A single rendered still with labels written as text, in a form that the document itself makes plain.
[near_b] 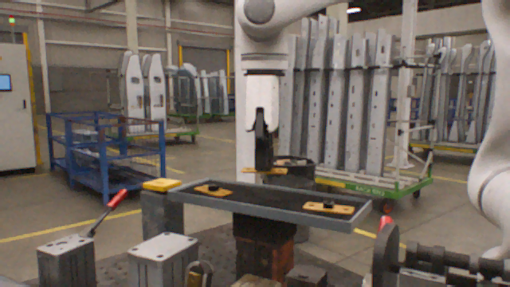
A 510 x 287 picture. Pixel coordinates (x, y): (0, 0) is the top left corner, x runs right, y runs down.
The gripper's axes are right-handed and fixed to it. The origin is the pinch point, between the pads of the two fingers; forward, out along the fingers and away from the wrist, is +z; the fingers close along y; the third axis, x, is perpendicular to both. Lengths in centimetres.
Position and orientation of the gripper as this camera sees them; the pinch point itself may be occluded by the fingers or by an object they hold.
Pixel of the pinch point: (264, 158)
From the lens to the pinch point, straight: 71.5
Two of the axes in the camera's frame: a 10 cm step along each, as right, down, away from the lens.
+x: 9.9, 0.2, -1.7
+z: 0.0, 9.9, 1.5
